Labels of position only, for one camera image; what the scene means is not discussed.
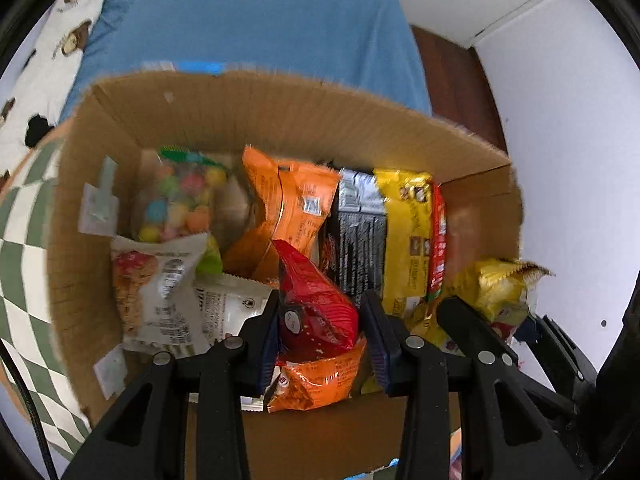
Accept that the green white checkered mat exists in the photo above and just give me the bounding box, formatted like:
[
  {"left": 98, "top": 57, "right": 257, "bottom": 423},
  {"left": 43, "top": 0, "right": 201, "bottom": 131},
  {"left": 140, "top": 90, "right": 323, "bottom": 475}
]
[{"left": 1, "top": 120, "right": 90, "bottom": 468}]

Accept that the colourful candy bag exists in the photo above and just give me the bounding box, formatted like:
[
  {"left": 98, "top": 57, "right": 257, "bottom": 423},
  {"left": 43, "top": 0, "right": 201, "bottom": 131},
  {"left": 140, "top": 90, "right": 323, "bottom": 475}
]
[{"left": 131, "top": 146, "right": 230, "bottom": 275}]

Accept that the black cable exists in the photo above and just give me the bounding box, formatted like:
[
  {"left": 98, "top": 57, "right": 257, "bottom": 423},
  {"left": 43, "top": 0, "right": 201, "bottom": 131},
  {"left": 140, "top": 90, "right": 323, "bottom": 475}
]
[{"left": 0, "top": 339, "right": 61, "bottom": 480}]

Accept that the brown cardboard box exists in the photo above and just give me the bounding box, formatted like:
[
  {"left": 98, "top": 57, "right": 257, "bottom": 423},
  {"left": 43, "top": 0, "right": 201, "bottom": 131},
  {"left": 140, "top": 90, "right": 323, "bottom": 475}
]
[{"left": 46, "top": 69, "right": 525, "bottom": 480}]

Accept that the white Franzzi wafer pack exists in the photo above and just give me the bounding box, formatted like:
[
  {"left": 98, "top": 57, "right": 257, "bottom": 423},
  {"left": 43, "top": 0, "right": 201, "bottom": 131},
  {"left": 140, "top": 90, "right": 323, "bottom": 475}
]
[{"left": 194, "top": 273, "right": 272, "bottom": 344}]

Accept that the white cookie snack bag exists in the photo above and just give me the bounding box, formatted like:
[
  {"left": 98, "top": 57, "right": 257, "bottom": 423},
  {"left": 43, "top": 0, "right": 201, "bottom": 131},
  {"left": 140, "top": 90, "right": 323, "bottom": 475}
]
[{"left": 111, "top": 233, "right": 210, "bottom": 359}]

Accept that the orange snack bag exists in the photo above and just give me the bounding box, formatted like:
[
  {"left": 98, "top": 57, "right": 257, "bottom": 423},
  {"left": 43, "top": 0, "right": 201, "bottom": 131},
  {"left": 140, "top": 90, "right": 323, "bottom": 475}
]
[{"left": 222, "top": 146, "right": 341, "bottom": 286}]

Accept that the red snack bag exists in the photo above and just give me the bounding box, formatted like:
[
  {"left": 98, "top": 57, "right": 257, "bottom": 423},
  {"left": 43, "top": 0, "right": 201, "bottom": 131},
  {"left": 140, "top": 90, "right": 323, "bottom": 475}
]
[{"left": 272, "top": 240, "right": 359, "bottom": 363}]

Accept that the yellow Guoba snack bag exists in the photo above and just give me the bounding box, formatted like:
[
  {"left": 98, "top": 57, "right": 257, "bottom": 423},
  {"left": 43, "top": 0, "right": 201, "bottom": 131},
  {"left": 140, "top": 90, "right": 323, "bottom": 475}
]
[{"left": 410, "top": 258, "right": 553, "bottom": 356}]

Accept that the orange chips bag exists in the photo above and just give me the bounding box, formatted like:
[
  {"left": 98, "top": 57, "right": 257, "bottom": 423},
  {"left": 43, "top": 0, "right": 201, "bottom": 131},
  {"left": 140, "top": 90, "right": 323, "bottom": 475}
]
[{"left": 267, "top": 337, "right": 367, "bottom": 413}]

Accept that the white teddy bear pillow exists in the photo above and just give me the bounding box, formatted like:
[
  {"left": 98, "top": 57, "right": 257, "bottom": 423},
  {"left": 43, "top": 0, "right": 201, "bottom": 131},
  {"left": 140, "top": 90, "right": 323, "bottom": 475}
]
[{"left": 1, "top": 0, "right": 104, "bottom": 179}]

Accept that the blue bed sheet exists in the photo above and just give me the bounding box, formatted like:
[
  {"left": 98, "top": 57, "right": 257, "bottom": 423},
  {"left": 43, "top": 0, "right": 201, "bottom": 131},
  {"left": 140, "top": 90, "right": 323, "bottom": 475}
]
[{"left": 64, "top": 0, "right": 432, "bottom": 114}]

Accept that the black grey snack pack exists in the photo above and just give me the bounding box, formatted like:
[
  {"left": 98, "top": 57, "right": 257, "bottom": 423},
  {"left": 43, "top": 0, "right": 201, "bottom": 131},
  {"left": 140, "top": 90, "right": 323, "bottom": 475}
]
[{"left": 322, "top": 168, "right": 386, "bottom": 306}]

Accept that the red thin snack pack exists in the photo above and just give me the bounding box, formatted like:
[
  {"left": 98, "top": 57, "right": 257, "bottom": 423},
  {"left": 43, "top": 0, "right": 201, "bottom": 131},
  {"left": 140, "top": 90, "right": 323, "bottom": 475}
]
[{"left": 427, "top": 183, "right": 447, "bottom": 302}]

